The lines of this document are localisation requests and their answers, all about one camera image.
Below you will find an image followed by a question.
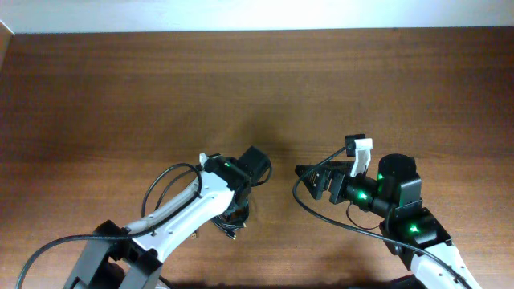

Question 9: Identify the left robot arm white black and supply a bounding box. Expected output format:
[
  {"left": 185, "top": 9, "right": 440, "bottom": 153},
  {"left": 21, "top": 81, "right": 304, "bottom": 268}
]
[{"left": 64, "top": 146, "right": 271, "bottom": 288}]

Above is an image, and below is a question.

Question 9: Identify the camera mount white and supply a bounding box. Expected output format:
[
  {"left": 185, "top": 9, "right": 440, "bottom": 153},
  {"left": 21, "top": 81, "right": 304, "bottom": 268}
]
[
  {"left": 199, "top": 153, "right": 210, "bottom": 168},
  {"left": 349, "top": 138, "right": 373, "bottom": 177}
]

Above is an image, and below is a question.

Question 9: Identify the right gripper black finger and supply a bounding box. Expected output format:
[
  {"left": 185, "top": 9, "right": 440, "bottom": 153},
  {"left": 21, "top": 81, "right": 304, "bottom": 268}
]
[
  {"left": 295, "top": 161, "right": 353, "bottom": 177},
  {"left": 303, "top": 170, "right": 331, "bottom": 200}
]

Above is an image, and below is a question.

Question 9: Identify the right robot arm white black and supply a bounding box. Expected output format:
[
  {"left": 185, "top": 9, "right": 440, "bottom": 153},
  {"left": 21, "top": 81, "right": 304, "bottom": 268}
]
[{"left": 295, "top": 153, "right": 479, "bottom": 288}]

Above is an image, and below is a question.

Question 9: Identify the right camera mount white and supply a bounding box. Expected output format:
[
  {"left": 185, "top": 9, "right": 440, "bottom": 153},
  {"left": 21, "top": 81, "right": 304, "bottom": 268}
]
[{"left": 349, "top": 138, "right": 373, "bottom": 177}]

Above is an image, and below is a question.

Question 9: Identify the right camera black cable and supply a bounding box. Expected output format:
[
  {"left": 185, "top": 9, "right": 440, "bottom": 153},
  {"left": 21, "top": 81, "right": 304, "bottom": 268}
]
[{"left": 292, "top": 144, "right": 475, "bottom": 289}]

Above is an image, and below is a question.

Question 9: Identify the left camera mount white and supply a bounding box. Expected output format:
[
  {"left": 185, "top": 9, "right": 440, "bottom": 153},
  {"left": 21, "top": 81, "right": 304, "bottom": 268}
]
[{"left": 199, "top": 153, "right": 210, "bottom": 168}]

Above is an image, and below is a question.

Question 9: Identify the black cable bundle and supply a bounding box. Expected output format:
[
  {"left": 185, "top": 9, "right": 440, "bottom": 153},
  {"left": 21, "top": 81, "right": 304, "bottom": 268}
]
[{"left": 190, "top": 200, "right": 252, "bottom": 241}]

